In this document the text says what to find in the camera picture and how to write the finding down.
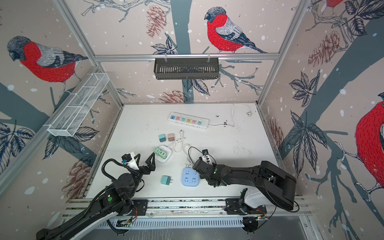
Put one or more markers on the black wall basket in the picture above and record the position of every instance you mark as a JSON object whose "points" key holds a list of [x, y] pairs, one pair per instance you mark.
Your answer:
{"points": [[186, 68]]}

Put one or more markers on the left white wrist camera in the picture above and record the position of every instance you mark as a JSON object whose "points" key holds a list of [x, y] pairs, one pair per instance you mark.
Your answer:
{"points": [[129, 161]]}

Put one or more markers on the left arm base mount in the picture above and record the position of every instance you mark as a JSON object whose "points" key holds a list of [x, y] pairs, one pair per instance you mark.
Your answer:
{"points": [[134, 208]]}

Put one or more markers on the white square socket cube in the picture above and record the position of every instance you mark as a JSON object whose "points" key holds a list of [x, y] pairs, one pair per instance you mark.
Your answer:
{"points": [[165, 149]]}

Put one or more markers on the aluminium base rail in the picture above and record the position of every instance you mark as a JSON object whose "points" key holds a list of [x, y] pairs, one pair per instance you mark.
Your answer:
{"points": [[209, 207]]}

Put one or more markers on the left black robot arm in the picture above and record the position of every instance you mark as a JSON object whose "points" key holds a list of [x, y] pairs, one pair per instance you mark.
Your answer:
{"points": [[115, 200]]}

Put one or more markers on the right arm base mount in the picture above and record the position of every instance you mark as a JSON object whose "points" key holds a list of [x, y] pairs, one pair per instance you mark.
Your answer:
{"points": [[237, 206]]}

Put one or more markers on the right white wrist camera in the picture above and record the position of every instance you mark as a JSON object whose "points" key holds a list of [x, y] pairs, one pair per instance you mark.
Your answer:
{"points": [[206, 157]]}

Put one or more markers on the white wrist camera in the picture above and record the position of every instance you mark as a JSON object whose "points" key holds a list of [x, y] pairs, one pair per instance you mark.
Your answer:
{"points": [[206, 157], [129, 161]]}

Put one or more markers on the light green charger plug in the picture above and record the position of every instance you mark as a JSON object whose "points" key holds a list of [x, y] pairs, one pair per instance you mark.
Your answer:
{"points": [[164, 155]]}

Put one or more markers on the long white power strip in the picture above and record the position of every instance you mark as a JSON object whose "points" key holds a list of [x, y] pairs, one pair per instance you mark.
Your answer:
{"points": [[187, 120]]}

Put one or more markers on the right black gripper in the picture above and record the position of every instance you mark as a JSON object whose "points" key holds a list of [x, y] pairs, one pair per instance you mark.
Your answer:
{"points": [[201, 175]]}

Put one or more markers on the teal charger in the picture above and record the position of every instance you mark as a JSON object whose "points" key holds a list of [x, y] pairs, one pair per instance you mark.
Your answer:
{"points": [[166, 180], [162, 138]]}

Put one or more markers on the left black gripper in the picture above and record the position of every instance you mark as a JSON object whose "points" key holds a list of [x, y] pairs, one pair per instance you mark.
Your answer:
{"points": [[151, 167]]}

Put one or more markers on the pink charger plug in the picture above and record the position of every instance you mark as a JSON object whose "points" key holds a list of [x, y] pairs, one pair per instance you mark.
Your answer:
{"points": [[171, 137]]}

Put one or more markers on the white wire mesh basket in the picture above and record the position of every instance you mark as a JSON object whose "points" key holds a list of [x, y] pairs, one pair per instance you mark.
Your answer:
{"points": [[81, 102]]}

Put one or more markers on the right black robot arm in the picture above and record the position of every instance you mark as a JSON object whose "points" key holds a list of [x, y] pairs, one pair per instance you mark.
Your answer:
{"points": [[274, 183]]}

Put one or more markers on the blue square socket cube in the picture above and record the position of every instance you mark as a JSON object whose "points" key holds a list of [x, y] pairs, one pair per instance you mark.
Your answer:
{"points": [[190, 178]]}

